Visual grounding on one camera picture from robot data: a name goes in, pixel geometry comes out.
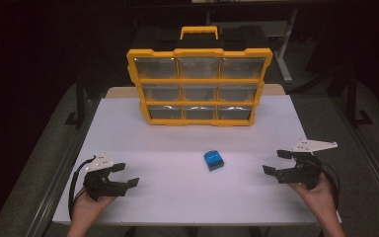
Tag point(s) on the clear pull-out plastic drawer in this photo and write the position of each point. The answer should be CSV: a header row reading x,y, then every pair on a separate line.
x,y
235,113

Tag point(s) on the grey desk with white leg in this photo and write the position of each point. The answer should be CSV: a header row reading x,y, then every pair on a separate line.
x,y
284,49

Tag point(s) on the small blue box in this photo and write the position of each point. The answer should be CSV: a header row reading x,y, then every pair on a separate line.
x,y
213,160

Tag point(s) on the person's right hand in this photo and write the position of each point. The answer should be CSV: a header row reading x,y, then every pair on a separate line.
x,y
319,197

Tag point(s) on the black metal stand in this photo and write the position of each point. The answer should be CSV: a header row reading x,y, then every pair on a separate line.
x,y
80,105
352,102

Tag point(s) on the person's left hand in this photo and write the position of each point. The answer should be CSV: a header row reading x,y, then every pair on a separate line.
x,y
87,207

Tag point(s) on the aluminium frame rail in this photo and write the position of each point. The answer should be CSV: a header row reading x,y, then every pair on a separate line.
x,y
59,174
371,164

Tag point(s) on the yellow black organizer cabinet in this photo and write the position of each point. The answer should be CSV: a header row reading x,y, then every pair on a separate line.
x,y
199,79

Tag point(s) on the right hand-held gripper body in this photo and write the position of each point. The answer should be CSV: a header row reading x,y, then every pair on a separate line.
x,y
304,173

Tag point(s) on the grid of clear drawers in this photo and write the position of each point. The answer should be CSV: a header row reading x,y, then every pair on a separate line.
x,y
177,90

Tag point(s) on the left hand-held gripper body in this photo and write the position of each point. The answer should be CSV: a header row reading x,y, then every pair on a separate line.
x,y
100,186

